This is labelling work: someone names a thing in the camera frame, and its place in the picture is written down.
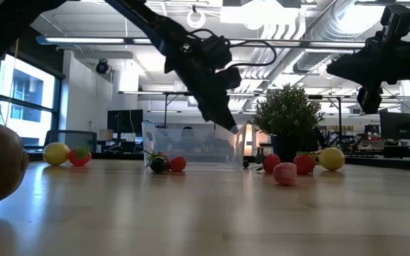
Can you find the beige cardboard box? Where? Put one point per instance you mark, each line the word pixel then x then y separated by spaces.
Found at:
pixel 106 135

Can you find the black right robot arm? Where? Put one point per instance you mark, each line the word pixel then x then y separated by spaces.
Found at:
pixel 397 21

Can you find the black ceiling spotlight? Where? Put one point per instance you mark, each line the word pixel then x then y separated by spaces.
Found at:
pixel 102 67

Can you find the large office window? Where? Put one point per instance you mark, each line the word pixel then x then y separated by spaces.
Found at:
pixel 27 85

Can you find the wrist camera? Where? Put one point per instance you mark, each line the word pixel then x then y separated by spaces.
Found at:
pixel 369 100
pixel 230 78

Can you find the potted green plant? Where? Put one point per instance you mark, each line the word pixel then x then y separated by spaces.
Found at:
pixel 285 113

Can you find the yellow lemon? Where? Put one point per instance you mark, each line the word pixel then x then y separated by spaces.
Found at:
pixel 55 154
pixel 331 159

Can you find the black computer monitor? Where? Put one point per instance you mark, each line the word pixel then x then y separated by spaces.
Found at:
pixel 400 126
pixel 125 121

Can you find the dark office chair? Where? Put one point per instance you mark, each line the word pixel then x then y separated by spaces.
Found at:
pixel 70 138

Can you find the black metal stand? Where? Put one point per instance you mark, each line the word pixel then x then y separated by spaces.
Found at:
pixel 339 113
pixel 165 110

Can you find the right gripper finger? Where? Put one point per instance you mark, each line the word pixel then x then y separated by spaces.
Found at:
pixel 356 60
pixel 352 74

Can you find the pink round fruit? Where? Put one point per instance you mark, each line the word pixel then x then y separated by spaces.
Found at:
pixel 285 174

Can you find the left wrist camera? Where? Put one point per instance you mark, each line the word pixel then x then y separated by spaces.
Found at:
pixel 230 78

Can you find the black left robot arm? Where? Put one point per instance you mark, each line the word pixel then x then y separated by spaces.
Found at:
pixel 144 21

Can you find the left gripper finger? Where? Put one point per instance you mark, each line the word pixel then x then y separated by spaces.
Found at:
pixel 219 117

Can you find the small dark blueberry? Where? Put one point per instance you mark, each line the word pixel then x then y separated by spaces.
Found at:
pixel 246 164

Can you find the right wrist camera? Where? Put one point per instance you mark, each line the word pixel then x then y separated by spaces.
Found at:
pixel 369 100

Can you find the clear plastic tupperware container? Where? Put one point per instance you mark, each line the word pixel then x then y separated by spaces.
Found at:
pixel 198 149

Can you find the red cherry tomato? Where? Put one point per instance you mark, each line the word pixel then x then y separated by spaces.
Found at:
pixel 178 164

